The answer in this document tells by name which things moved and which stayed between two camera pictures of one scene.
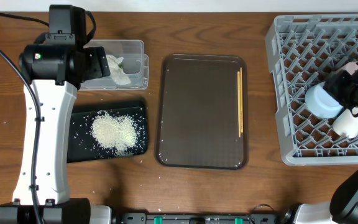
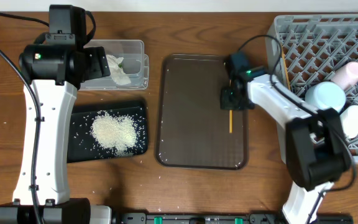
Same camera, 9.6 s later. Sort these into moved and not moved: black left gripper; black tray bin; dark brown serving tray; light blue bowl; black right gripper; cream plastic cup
Moved: black right gripper
Not moved: black tray bin; cream plastic cup; black left gripper; light blue bowl; dark brown serving tray
